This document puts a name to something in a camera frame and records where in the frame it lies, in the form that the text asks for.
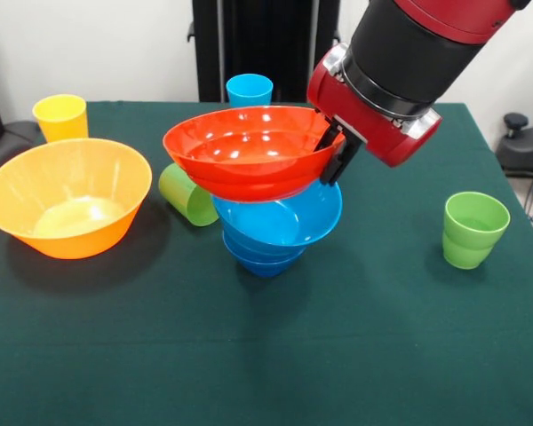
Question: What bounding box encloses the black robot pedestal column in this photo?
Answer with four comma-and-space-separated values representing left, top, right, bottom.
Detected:
187, 0, 361, 104

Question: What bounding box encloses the grey black stand base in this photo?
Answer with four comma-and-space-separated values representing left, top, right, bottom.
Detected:
495, 112, 533, 178
0, 119, 44, 178

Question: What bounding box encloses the smooth green cup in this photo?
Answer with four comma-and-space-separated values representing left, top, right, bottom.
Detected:
158, 162, 220, 228

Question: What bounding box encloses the ridged green cup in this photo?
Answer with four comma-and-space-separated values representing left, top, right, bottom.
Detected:
442, 191, 512, 271

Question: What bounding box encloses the light blue cup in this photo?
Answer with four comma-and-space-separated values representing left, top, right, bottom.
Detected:
225, 74, 274, 108

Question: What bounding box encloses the small dark blue bowl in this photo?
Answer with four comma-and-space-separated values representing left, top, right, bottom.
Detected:
224, 237, 306, 279

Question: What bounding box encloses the large yellow-orange bowl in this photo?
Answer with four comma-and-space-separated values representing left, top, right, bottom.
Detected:
0, 138, 154, 261

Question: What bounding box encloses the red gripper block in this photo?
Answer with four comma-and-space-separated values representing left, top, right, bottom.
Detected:
306, 43, 443, 185

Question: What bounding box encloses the dark green tablecloth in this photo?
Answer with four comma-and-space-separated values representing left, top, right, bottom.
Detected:
0, 100, 533, 426

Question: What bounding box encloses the small light blue bowl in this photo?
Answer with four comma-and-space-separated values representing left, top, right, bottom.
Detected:
221, 224, 307, 259

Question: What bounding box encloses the large blue bowl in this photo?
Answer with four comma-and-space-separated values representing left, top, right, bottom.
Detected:
211, 181, 343, 248

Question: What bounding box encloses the yellow cup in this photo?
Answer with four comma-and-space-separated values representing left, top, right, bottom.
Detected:
31, 93, 89, 144

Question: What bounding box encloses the red-orange bowl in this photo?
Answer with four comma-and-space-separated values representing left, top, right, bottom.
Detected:
162, 105, 346, 203

